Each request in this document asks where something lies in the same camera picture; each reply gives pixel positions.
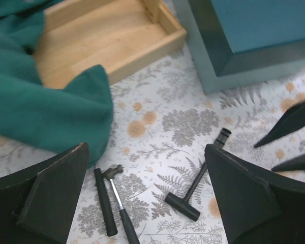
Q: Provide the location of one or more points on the small claw hammer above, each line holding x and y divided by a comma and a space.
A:
130, 232

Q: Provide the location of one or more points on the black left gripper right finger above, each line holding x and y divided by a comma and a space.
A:
256, 205

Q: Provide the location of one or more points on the black rubber mallet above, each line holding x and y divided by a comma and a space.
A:
182, 204

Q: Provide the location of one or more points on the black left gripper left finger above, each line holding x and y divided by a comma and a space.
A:
37, 204

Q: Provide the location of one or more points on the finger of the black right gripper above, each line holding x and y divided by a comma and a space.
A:
292, 120
295, 164

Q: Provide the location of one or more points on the teal box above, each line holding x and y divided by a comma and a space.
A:
237, 43

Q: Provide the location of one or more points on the dark green garment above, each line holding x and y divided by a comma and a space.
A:
50, 119

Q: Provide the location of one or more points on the black handle tool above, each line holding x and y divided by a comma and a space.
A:
110, 225

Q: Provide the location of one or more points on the wooden rack base tray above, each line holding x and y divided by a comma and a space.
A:
121, 36

